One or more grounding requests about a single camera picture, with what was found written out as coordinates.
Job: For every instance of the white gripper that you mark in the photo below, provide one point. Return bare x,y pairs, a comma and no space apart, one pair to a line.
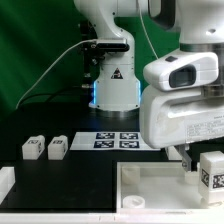
179,118

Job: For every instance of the white square table top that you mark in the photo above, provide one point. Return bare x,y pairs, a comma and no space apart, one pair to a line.
150,186

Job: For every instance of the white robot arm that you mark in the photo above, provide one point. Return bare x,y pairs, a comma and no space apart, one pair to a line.
201,27

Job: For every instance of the white sheet with markers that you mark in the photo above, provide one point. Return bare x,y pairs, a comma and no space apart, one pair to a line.
109,141

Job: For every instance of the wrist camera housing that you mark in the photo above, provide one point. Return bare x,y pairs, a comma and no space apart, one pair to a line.
181,70

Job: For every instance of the white front rail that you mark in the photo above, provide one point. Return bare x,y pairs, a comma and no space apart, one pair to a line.
104,219

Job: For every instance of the black camera on base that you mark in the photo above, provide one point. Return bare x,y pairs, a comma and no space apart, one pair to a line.
110,45

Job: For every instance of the white left obstacle wall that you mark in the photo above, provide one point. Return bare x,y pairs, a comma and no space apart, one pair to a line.
7,181

